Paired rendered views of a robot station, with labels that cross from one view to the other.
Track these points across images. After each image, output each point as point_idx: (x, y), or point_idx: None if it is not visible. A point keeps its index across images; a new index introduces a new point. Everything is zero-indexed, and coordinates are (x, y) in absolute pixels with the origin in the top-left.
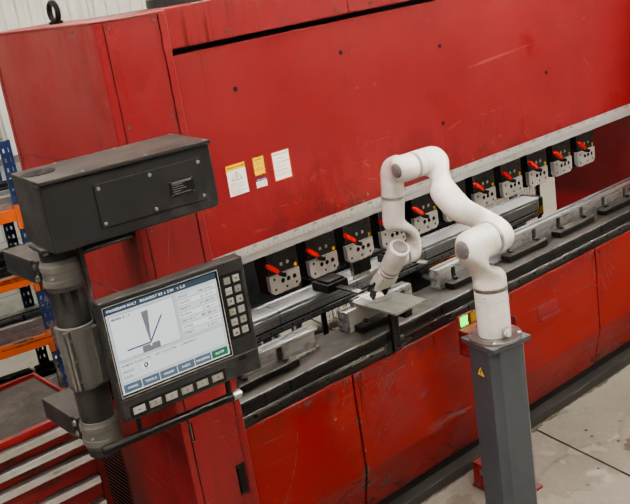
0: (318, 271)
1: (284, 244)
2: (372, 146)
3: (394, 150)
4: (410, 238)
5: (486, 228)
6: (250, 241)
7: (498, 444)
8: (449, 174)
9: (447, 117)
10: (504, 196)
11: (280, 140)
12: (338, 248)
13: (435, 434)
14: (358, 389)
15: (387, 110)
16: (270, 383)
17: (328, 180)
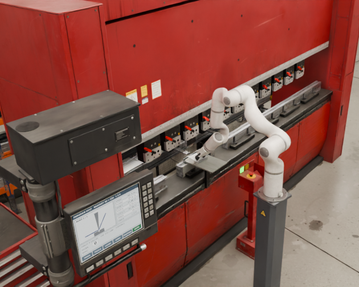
0: (170, 147)
1: (154, 134)
2: (203, 75)
3: (213, 76)
4: (223, 131)
5: (278, 139)
6: None
7: (268, 249)
8: (256, 104)
9: (240, 56)
10: (261, 97)
11: (156, 75)
12: (180, 132)
13: (219, 225)
14: (187, 209)
15: (212, 54)
16: None
17: (179, 96)
